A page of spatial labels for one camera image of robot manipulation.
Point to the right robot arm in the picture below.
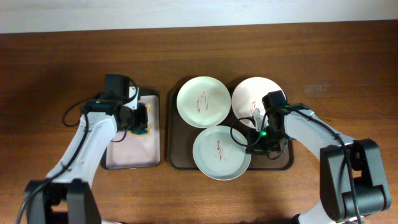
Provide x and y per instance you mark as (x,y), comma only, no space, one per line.
(353,182)

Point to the white plate front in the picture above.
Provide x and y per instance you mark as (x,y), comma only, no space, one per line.
(219,152)

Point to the large brown tray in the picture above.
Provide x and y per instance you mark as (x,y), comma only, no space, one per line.
(181,136)

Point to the green yellow sponge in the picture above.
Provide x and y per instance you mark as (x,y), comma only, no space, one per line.
(141,132)

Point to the small pink sponge tray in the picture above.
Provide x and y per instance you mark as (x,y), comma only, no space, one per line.
(131,151)

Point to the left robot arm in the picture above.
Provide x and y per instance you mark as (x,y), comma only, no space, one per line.
(65,195)

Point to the white plate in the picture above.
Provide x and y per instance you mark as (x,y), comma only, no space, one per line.
(247,96)
(219,152)
(203,102)

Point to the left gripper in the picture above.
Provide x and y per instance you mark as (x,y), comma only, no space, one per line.
(142,113)

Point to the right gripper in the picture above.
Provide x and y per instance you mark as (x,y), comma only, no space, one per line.
(257,148)

